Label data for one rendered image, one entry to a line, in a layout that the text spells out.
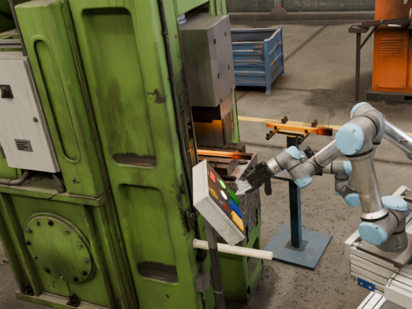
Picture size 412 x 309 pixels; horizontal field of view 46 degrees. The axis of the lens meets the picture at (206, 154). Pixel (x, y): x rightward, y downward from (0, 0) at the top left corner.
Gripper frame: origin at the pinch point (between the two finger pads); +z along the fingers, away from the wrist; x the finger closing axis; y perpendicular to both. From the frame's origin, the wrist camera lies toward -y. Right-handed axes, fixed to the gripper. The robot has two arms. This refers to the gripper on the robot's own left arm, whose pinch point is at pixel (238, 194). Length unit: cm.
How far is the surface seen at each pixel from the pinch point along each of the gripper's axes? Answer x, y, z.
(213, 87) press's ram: -31, 42, -17
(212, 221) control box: 27.0, 11.0, 9.5
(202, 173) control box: 5.8, 22.5, 5.4
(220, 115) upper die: -35.4, 25.8, -10.3
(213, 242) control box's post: 11.6, -8.2, 22.3
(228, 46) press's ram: -54, 48, -34
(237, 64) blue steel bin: -424, -71, 1
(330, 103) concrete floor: -348, -157, -67
